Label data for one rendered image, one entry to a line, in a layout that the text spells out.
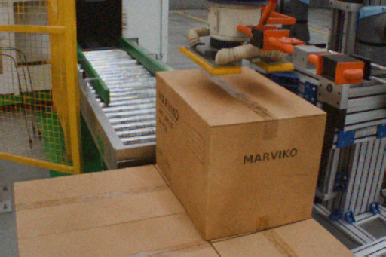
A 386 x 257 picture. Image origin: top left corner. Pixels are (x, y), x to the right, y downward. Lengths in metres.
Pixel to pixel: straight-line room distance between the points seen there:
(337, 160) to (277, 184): 0.69
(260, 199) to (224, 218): 0.13
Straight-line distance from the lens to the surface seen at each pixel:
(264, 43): 1.29
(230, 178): 1.38
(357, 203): 2.29
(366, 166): 2.20
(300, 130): 1.43
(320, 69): 1.07
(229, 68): 1.40
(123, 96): 2.86
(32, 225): 1.59
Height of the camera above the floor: 1.41
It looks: 20 degrees down
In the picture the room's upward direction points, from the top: 2 degrees clockwise
